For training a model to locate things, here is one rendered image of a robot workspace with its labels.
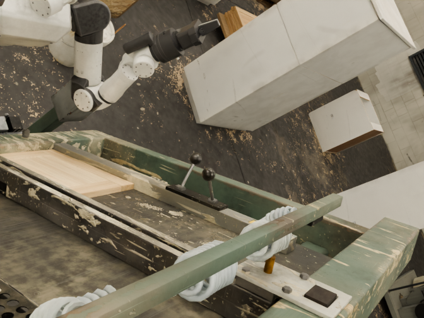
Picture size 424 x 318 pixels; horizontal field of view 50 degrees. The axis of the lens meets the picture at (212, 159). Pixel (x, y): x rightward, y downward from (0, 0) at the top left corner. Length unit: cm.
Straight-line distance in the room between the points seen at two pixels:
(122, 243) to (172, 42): 65
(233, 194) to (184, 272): 110
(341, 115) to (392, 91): 334
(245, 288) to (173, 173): 89
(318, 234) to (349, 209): 351
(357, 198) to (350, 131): 151
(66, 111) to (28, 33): 64
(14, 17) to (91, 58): 32
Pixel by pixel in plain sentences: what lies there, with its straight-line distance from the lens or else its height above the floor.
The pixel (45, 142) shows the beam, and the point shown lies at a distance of 173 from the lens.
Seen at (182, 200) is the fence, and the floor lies 137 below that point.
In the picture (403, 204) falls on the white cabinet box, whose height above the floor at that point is 102.
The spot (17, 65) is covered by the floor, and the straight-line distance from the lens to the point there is 313.
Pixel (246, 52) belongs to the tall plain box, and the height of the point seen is 71.
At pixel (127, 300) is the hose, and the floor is 191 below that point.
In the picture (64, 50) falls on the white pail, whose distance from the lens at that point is 326.
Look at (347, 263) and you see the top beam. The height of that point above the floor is 183.
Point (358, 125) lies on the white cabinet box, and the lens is 618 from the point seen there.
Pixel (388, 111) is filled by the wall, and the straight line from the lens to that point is 947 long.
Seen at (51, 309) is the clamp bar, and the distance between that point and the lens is 43.
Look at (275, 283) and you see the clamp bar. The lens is 82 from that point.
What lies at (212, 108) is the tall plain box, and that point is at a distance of 398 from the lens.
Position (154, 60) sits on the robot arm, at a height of 143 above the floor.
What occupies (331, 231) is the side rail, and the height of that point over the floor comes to 166.
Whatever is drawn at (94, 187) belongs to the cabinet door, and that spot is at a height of 119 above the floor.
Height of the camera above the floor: 222
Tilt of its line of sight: 33 degrees down
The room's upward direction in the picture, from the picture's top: 63 degrees clockwise
